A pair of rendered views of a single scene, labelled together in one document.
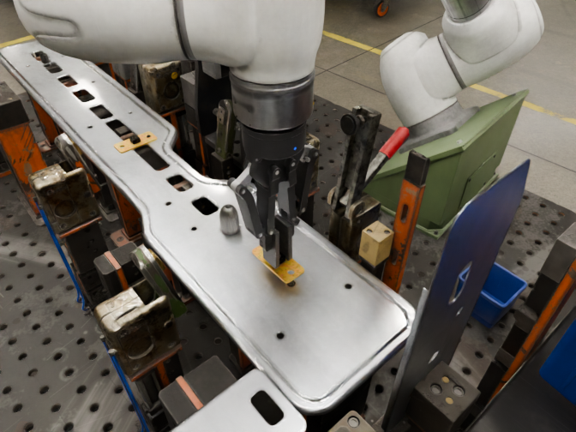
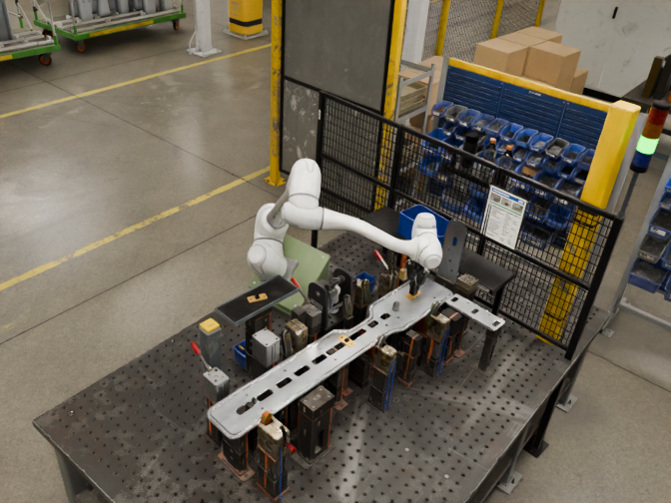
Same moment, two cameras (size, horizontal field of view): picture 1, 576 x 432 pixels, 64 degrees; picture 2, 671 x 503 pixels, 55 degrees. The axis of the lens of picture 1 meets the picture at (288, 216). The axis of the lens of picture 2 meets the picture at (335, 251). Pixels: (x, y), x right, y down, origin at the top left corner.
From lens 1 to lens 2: 3.05 m
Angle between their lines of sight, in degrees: 73
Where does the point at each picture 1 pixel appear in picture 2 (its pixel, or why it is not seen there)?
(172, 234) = (401, 321)
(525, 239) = not seen: hidden behind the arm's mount
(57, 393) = (428, 405)
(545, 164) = (134, 280)
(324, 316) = (425, 289)
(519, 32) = not seen: hidden behind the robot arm
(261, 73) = not seen: hidden behind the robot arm
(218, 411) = (458, 306)
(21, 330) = (404, 428)
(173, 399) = (455, 317)
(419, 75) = (279, 254)
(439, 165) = (324, 269)
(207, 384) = (449, 312)
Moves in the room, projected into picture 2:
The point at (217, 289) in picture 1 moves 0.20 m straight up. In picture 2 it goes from (422, 309) to (428, 276)
